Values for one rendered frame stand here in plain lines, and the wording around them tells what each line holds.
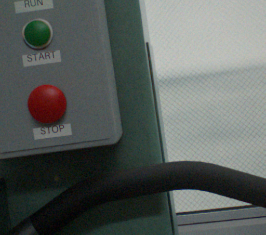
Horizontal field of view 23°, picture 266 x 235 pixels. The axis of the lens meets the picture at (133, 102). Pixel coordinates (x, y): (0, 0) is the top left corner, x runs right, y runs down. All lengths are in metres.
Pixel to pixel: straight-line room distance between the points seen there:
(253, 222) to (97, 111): 1.59
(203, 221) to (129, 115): 1.57
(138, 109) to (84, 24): 0.10
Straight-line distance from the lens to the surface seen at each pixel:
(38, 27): 0.52
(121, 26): 0.58
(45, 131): 0.53
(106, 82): 0.52
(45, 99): 0.51
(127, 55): 0.58
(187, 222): 2.14
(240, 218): 2.13
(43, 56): 0.52
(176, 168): 0.54
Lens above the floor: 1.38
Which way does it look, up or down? 3 degrees down
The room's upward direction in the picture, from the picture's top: 8 degrees counter-clockwise
